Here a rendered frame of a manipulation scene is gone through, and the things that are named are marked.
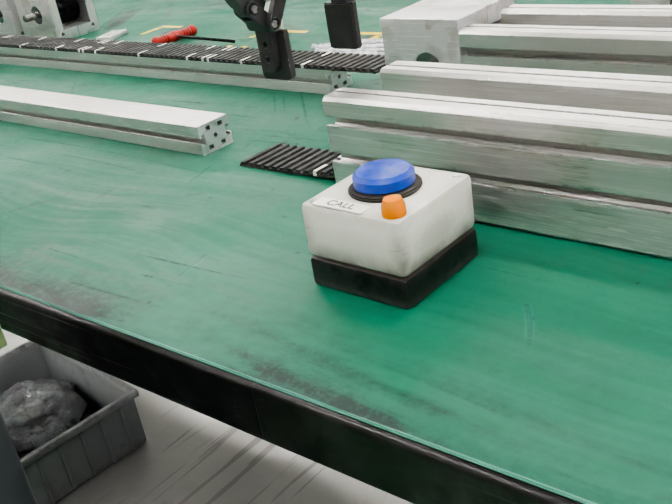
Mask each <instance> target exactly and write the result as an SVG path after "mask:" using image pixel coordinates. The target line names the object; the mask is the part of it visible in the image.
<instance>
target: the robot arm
mask: <svg viewBox="0 0 672 504"><path fill-rule="evenodd" d="M224 1H225V2H226V3H227V4H228V5H229V6H230V7H231V8H232V9H233V11H234V14H235V15H236V16H237V17H238V18H239V19H240V20H242V21H243V22H244V23H245V24H246V26H247V28H248V30H249V31H255V35H256V40H257V45H258V50H259V55H260V60H261V65H262V70H263V74H264V76H265V77H266V78H270V79H282V80H291V79H293V78H294V77H295V76H296V71H295V66H294V60H293V56H292V49H291V44H290V38H289V33H288V31H287V29H280V27H281V22H282V17H283V13H284V8H285V3H286V0H224ZM266 1H270V5H269V10H268V12H267V11H265V10H264V8H265V3H266ZM324 9H325V15H326V21H327V28H328V34H329V40H330V45H331V47H332V48H335V49H359V48H361V46H362V41H361V34H360V27H359V20H358V13H357V6H356V1H354V0H331V1H327V2H324Z"/></svg>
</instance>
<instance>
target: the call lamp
mask: <svg viewBox="0 0 672 504"><path fill-rule="evenodd" d="M381 213H382V217H383V218H384V219H389V220H393V219H399V218H402V217H404V216H405V215H406V214H407V210H406V203H405V201H404V200H403V198H402V197H401V195H398V194H391V195H387V196H385V197H384V198H383V200H382V203H381Z"/></svg>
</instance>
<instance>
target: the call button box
mask: <svg viewBox="0 0 672 504"><path fill-rule="evenodd" d="M414 168H415V176H416V179H415V181H414V182H413V184H411V185H410V186H408V187H406V188H404V189H402V190H399V191H396V192H392V193H386V194H365V193H361V192H358V191H356V190H355V189H354V187H353V181H352V175H353V174H352V175H350V176H348V177H347V178H345V179H343V180H342V181H340V182H338V183H336V184H335V185H333V186H331V187H330V188H328V189H326V190H325V191H323V192H321V193H319V194H318V195H316V196H314V197H313V198H311V199H309V200H308V201H306V202H304V203H303V205H302V213H303V218H304V223H305V229H306V234H307V239H308V244H309V250H310V252H311V254H313V255H314V256H313V257H312V258H311V264H312V269H313V274H314V280H315V282H316V283H317V284H319V285H323V286H326V287H330V288H333V289H337V290H341V291H344V292H348V293H351V294H355V295H358V296H362V297H366V298H369V299H373V300H376V301H380V302H383V303H387V304H391V305H394V306H398V307H401V308H405V309H410V308H412V307H413V306H415V305H416V304H417V303H418V302H420V301H421V300H422V299H423V298H425V297H426V296H427V295H429V294H430V293H431V292H432V291H434V290H435V289H436V288H437V287H439V286H440V285H441V284H442V283H444V282H445V281H446V280H447V279H449V278H450V277H451V276H452V275H454V274H455V273H456V272H457V271H459V270H460V269H461V268H462V267H464V266H465V265H466V264H467V263H469V262H470V261H471V260H472V259H474V258H475V257H476V256H477V254H478V245H477V235H476V230H475V229H473V228H472V227H473V226H474V222H475V221H474V210H473V200H472V189H471V179H470V177H469V175H467V174H462V173H455V172H448V171H442V170H435V169H429V168H422V167H415V166H414ZM391 194H398V195H401V197H402V198H403V200H404V201H405V203H406V210H407V214H406V215H405V216H404V217H402V218H399V219H393V220H389V219H384V218H383V217H382V213H381V203H382V200H383V198H384V197H385V196H387V195H391Z"/></svg>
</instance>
